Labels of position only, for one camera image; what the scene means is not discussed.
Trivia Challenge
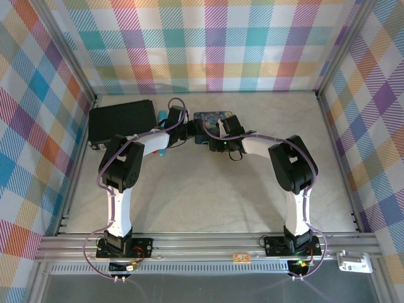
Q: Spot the starry night tin box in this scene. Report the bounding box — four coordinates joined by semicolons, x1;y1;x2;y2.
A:
193;110;236;146

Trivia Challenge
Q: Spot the turquoise marker pen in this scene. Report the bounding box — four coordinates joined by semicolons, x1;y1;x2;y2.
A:
157;109;169;158

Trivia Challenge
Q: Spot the black hard case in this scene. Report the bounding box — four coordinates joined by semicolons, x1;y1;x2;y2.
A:
88;99;158;152

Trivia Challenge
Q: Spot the aluminium side rail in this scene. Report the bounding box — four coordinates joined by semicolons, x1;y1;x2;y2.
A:
316;94;364;234
52;96;100;236

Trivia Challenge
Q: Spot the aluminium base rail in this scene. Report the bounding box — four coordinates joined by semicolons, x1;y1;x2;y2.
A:
33;231;380;263

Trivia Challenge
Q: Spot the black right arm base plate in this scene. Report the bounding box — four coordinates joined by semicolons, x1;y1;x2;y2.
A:
264;234;323;258

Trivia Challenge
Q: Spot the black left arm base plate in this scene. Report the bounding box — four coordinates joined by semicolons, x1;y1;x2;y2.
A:
95;237;154;261

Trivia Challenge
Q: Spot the aluminium frame post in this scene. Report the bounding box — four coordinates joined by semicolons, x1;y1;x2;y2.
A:
30;0;99;102
314;0;377;99

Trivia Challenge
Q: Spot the slotted grey cable duct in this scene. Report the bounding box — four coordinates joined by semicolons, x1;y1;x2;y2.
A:
49;263;294;276

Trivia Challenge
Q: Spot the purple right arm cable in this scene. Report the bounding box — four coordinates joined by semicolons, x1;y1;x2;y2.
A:
203;121;329;281

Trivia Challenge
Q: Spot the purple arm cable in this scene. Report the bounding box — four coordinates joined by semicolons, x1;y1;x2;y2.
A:
83;97;191;282
203;121;329;281

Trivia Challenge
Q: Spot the black cable bracket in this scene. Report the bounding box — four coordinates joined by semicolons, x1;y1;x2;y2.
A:
288;259;311;275
108;261;140;274

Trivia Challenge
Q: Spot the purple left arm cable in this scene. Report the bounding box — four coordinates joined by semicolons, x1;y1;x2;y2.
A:
83;97;191;282

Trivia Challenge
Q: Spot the white plastic bracket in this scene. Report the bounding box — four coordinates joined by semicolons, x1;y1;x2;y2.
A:
336;249;374;274

